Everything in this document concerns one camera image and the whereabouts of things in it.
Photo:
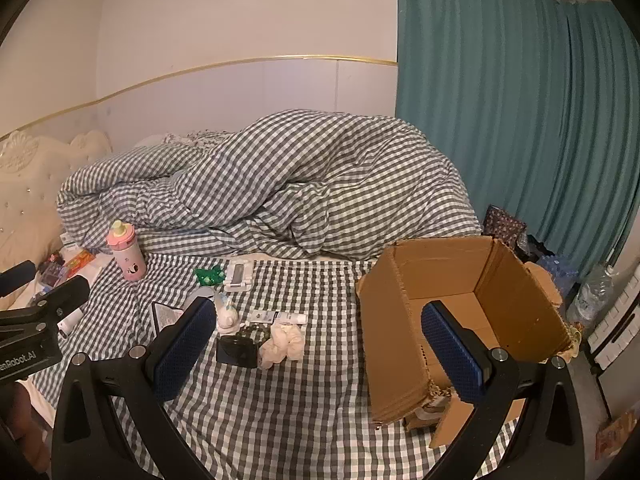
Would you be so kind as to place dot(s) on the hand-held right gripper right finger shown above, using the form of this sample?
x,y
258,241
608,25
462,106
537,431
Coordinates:
x,y
452,355

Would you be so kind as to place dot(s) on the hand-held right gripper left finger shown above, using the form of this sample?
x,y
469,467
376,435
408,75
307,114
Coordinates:
x,y
185,345

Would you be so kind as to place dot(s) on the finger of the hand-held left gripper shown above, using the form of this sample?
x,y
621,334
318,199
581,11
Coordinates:
x,y
17,276
60,297

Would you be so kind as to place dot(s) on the black wallet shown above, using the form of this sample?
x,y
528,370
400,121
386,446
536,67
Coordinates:
x,y
236,351

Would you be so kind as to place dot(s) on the white rabbit toy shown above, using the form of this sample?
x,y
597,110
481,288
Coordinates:
x,y
227,315

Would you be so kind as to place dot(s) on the brown cardboard box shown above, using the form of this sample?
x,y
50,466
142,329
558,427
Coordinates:
x,y
400,310

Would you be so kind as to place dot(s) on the green toy block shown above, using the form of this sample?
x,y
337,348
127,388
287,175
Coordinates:
x,y
210,275

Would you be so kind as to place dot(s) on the white device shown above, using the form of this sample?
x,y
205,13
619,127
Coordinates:
x,y
236,276

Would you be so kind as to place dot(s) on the cream cloth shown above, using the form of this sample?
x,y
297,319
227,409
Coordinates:
x,y
282,345

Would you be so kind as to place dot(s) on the white tube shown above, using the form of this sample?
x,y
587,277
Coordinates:
x,y
291,318

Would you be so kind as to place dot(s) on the person's left hand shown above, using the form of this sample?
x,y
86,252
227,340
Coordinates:
x,y
27,425

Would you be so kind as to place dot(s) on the white bottle with dark end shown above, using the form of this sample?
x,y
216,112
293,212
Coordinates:
x,y
70,321

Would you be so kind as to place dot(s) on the dark printed box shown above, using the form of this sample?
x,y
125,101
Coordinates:
x,y
52,272

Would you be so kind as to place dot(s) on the orange snack packet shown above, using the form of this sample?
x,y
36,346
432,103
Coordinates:
x,y
80,260

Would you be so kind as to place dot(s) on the white box with green stripe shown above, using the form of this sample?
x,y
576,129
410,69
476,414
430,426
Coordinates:
x,y
70,242

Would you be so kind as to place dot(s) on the pink drinking bottle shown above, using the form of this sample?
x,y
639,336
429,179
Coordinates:
x,y
127,255

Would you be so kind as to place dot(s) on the cream tufted headboard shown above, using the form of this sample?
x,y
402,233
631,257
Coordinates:
x,y
35,180

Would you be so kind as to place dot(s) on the grey white checked bed sheet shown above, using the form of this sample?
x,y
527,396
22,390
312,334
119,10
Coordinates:
x,y
300,410

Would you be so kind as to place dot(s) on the dark floral bag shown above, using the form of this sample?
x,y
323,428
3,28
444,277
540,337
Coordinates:
x,y
505,227

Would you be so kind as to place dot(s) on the clear plastic water bottle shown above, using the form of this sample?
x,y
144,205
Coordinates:
x,y
592,295

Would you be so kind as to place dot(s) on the white radiator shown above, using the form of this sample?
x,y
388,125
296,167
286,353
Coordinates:
x,y
617,325

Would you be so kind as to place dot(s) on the colourful patterned paper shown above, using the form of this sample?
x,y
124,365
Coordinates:
x,y
617,435

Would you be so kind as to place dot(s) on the grey white checked duvet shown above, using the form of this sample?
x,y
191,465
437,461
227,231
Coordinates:
x,y
300,185

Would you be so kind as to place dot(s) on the patterned white cloth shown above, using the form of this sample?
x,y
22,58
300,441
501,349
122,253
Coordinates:
x,y
180,139

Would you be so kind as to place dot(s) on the teal curtain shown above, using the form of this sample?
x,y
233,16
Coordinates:
x,y
500,110

